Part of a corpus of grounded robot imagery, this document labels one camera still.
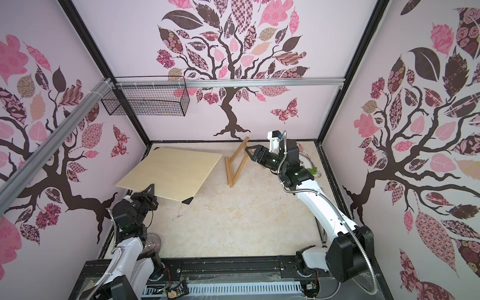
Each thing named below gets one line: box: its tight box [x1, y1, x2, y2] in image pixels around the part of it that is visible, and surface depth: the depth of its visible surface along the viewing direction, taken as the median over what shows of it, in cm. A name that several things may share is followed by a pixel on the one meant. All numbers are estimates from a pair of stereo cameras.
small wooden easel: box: [225, 136, 250, 189], surface depth 100 cm
